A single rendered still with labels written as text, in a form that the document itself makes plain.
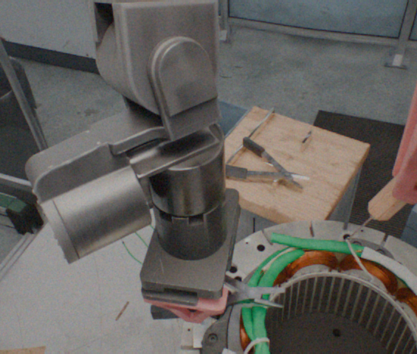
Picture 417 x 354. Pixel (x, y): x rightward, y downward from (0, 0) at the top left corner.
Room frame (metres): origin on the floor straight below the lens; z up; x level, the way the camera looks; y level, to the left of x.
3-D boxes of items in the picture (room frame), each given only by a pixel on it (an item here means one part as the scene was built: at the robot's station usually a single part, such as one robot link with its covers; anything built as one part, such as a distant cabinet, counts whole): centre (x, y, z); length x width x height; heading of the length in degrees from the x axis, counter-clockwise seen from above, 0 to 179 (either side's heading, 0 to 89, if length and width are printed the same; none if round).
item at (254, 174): (0.46, -0.09, 1.09); 0.06 x 0.01 x 0.01; 78
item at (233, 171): (0.47, -0.04, 1.09); 0.04 x 0.01 x 0.02; 68
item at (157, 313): (0.22, 0.04, 1.17); 0.04 x 0.01 x 0.02; 89
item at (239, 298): (0.23, -0.01, 1.17); 0.06 x 0.01 x 0.01; 98
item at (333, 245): (0.28, -0.13, 1.15); 0.15 x 0.04 x 0.02; 59
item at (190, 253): (0.24, 0.01, 1.28); 0.10 x 0.07 x 0.07; 166
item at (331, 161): (0.51, -0.12, 1.05); 0.20 x 0.19 x 0.02; 53
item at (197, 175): (0.24, 0.02, 1.34); 0.07 x 0.06 x 0.07; 117
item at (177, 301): (0.23, 0.02, 1.21); 0.07 x 0.07 x 0.09; 76
